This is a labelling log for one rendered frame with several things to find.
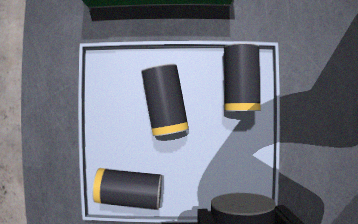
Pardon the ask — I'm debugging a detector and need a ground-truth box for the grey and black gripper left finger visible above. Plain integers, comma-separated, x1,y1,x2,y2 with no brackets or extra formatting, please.
198,209,215,224

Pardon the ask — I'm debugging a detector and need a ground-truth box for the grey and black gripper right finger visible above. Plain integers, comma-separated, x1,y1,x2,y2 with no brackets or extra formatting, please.
275,205,304,224

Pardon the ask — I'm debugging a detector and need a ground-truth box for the black cylinder with yellow band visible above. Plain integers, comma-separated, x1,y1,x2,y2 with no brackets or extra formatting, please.
224,43,261,111
141,64,189,136
211,193,276,224
92,168,162,210

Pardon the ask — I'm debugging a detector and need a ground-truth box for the green open-top box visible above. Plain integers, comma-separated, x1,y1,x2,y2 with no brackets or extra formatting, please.
82,0,233,8

